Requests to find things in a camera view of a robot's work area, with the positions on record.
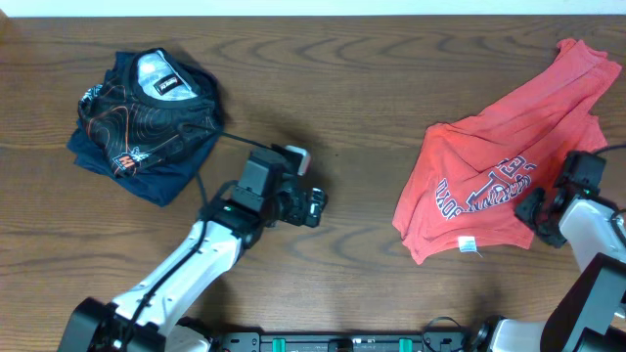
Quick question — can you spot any red printed t-shirt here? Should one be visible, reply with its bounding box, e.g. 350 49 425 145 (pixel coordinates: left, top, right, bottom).
392 38 622 264

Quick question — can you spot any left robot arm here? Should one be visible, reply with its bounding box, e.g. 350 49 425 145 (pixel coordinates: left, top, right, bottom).
59 145 327 351

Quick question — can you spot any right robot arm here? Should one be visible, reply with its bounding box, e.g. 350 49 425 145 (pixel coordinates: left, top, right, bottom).
476 151 625 352

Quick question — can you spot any folded navy blue garment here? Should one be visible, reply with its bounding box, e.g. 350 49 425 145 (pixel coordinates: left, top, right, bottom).
67 51 224 207

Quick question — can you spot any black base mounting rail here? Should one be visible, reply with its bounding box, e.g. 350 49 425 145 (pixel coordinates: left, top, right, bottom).
209 329 479 352

